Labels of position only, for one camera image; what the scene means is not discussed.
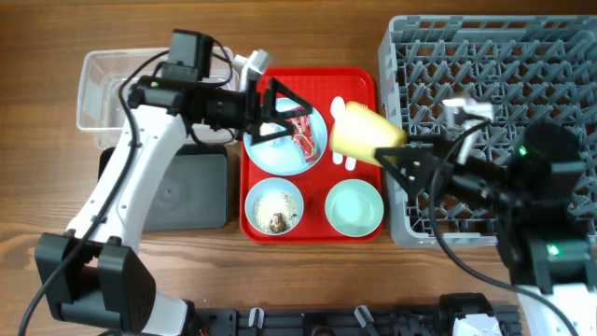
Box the red snack wrapper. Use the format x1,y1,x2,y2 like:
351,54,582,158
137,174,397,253
288,115,318,162

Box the yellow plastic cup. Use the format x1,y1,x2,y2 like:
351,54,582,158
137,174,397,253
328,101,408,166

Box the light blue bowl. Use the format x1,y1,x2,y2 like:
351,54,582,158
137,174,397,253
243,177,304,236

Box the mint green bowl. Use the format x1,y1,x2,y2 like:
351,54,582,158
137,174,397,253
325,179,384,238

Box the rice and food scraps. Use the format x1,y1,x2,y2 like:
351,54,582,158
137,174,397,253
254,190,299,234

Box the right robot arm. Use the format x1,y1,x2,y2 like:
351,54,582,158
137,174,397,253
374,120,596,335

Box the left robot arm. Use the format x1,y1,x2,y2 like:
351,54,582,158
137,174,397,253
35,29,296,335

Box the black waste tray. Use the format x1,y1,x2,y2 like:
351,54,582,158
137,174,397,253
116,143,228,231

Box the grey dishwasher rack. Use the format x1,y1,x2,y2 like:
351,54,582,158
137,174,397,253
378,15,596,237

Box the light blue plate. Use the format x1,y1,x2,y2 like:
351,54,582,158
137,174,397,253
243,109,328,175

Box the white plastic fork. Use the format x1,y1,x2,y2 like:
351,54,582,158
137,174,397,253
345,102,368,171

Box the red serving tray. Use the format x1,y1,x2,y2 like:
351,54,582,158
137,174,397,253
239,67,382,244

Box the white plastic spoon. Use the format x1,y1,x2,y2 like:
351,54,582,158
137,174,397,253
330,96,345,165

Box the clear plastic bin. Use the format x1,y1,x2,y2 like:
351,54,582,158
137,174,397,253
76,47,231,149

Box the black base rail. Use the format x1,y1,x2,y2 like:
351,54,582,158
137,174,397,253
196,293,523,336

